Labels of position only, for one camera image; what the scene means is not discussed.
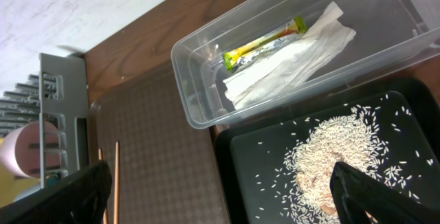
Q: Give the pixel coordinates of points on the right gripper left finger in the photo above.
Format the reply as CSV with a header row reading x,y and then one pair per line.
x,y
74,199

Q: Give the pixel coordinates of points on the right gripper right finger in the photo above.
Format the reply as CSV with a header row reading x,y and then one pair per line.
x,y
356,195

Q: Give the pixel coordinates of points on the wooden chopstick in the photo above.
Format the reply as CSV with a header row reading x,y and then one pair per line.
x,y
116,205
102,188

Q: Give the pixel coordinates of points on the yellow plate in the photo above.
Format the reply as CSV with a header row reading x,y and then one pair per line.
x,y
13,185

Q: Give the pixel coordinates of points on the white bowl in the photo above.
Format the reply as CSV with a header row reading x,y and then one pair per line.
x,y
20,150

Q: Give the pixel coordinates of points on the white paper napkin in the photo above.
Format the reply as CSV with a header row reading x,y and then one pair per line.
x,y
292,63

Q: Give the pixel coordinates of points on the green snack wrapper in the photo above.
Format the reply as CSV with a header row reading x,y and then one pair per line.
x,y
246,54

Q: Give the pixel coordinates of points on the grey dishwasher rack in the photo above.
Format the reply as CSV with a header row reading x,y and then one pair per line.
x,y
58,95

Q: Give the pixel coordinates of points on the black waste tray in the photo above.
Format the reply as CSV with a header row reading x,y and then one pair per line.
x,y
250,156

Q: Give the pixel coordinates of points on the rice pile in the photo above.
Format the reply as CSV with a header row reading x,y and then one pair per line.
x,y
378,136

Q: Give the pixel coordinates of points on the dark brown serving tray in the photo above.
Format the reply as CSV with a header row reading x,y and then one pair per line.
x,y
168,172

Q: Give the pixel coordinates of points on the clear plastic bin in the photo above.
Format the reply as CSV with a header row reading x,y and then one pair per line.
x,y
390,35

